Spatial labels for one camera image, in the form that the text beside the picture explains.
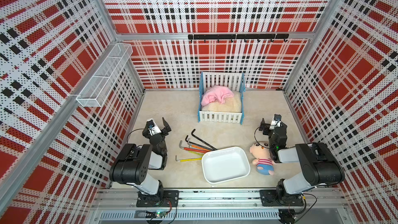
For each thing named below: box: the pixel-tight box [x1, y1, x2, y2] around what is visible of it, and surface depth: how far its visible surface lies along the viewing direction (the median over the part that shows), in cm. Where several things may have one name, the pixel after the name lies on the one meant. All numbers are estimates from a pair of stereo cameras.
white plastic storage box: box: [201, 146, 251, 185], surface depth 85 cm
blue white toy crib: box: [197, 71, 246, 125], surface depth 102 cm
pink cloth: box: [201, 85, 235, 107], surface depth 100 cm
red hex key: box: [179, 140, 209, 154], surface depth 92 cm
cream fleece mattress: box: [201, 90, 243, 112], surface depth 101 cm
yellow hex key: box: [175, 155, 203, 162], surface depth 88 cm
